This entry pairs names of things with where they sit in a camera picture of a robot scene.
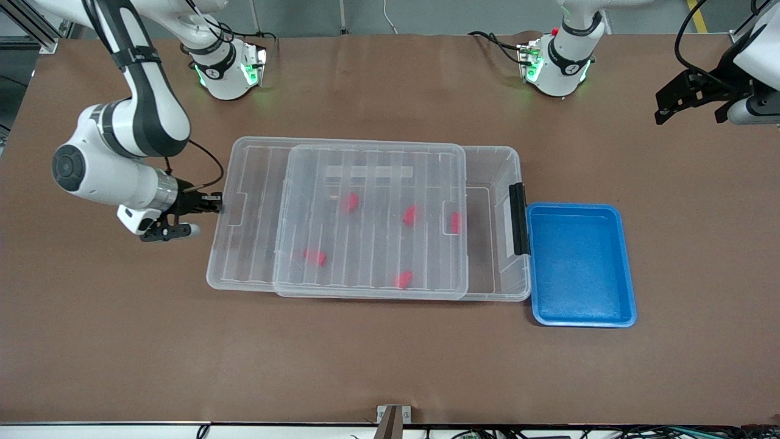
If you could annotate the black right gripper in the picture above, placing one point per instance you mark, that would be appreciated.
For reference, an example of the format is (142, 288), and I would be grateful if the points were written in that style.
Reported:
(186, 203)

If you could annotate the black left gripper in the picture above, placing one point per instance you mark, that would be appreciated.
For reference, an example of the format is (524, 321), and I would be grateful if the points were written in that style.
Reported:
(716, 83)

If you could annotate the clear plastic box lid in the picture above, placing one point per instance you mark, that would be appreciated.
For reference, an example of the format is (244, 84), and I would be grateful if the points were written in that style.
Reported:
(256, 213)

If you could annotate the red block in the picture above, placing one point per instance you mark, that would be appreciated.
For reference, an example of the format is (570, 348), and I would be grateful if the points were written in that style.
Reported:
(403, 278)
(454, 222)
(315, 257)
(350, 202)
(411, 214)

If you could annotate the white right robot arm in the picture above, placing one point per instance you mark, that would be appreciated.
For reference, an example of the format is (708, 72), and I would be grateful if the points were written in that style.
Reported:
(146, 110)

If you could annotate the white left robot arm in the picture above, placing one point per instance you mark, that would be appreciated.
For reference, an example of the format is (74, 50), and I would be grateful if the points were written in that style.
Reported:
(559, 70)

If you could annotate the clear plastic storage box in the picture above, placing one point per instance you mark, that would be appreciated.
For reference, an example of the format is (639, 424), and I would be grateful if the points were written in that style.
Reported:
(493, 177)

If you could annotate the brown table cover sheet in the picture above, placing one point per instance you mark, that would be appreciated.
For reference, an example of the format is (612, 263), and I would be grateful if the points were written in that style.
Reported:
(152, 341)

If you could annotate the blue plastic tray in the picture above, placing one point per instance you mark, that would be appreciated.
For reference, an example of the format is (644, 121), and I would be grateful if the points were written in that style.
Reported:
(579, 262)

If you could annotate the aluminium frame profile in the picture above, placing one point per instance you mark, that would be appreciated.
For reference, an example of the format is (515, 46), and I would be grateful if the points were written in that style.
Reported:
(30, 27)

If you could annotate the metal table edge bracket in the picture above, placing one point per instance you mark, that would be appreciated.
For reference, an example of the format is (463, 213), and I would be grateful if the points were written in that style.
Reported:
(393, 417)

